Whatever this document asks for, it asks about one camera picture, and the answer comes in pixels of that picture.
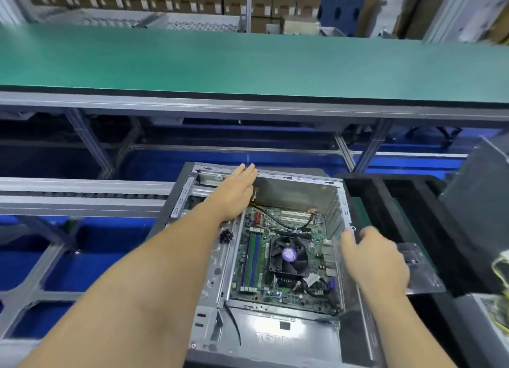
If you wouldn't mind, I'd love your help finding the person's left hand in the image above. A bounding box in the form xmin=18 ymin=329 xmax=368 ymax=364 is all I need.
xmin=208 ymin=163 xmax=259 ymax=223

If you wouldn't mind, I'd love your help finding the grey power supply unit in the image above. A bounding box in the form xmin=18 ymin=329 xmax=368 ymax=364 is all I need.
xmin=473 ymin=294 xmax=509 ymax=361

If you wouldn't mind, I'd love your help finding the person's left forearm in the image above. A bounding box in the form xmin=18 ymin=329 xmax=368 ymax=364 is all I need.
xmin=20 ymin=201 xmax=235 ymax=368

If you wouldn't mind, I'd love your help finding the grey flat metal rail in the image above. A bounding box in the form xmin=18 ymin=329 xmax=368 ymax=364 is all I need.
xmin=0 ymin=177 xmax=176 ymax=219

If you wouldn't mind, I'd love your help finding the green conveyor belt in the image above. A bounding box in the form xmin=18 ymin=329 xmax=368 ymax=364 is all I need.
xmin=0 ymin=24 xmax=509 ymax=110

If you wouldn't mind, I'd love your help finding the clear plastic screw tray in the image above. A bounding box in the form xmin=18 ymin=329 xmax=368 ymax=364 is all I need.
xmin=398 ymin=240 xmax=446 ymax=295

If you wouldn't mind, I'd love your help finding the person's right hand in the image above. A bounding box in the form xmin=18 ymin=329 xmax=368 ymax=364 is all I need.
xmin=340 ymin=227 xmax=411 ymax=303

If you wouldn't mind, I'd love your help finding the black CPU cooler fan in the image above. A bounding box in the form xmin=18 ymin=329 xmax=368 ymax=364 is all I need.
xmin=266 ymin=235 xmax=311 ymax=281

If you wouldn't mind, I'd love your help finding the green motherboard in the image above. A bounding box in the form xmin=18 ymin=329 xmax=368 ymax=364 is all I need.
xmin=231 ymin=205 xmax=343 ymax=309

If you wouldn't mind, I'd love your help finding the grey metal computer case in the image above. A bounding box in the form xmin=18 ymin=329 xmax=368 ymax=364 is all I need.
xmin=147 ymin=162 xmax=387 ymax=368

